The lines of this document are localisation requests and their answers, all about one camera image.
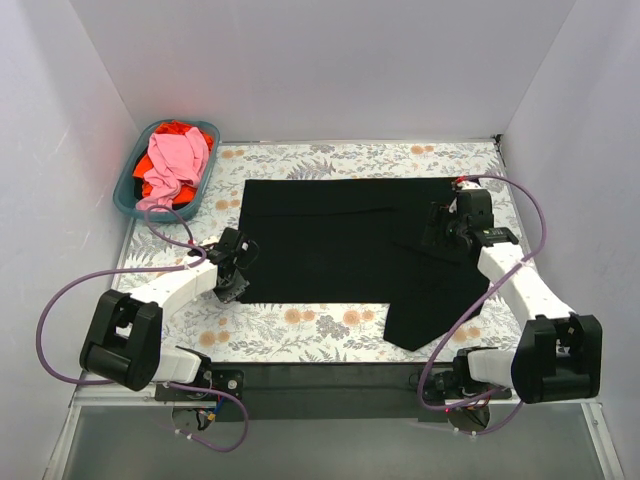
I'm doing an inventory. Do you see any teal plastic laundry basket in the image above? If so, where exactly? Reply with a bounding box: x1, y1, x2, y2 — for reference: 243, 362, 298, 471
112, 119, 220, 220

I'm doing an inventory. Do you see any orange t shirt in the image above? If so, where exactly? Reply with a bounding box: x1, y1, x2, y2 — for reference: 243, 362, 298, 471
130, 120, 216, 201

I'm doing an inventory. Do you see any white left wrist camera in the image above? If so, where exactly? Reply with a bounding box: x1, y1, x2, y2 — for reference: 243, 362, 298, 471
188, 242, 217, 257

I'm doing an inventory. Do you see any purple camera cable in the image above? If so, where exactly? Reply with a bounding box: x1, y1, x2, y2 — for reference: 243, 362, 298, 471
35, 205, 250, 453
416, 174, 548, 437

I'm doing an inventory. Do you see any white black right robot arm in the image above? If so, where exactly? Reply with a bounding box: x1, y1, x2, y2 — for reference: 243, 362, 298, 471
418, 179, 603, 404

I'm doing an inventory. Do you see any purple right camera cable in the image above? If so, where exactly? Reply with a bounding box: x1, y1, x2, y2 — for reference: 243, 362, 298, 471
416, 174, 548, 437

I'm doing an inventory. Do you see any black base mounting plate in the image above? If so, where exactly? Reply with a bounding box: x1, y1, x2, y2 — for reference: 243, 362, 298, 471
154, 360, 516, 424

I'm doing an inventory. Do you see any black t shirt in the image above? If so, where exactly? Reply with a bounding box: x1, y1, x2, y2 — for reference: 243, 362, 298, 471
239, 178, 489, 351

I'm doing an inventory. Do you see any floral patterned table mat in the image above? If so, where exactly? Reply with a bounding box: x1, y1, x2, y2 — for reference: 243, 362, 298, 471
98, 141, 546, 363

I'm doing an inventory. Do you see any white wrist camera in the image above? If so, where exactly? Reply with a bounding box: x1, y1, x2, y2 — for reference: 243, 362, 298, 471
448, 177, 483, 213
188, 242, 217, 257

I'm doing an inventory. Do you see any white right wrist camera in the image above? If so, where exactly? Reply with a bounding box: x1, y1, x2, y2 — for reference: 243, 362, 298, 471
448, 177, 483, 213

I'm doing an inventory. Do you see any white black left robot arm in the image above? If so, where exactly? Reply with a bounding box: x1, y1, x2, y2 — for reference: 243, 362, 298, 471
79, 228, 260, 400

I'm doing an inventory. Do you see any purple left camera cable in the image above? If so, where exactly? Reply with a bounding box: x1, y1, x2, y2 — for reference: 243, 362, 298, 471
35, 205, 250, 453

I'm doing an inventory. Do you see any aluminium frame rail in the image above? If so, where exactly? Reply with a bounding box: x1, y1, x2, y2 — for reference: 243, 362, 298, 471
51, 387, 624, 479

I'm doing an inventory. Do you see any pink t shirt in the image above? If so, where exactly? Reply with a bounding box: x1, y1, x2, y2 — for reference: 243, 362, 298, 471
135, 126, 210, 213

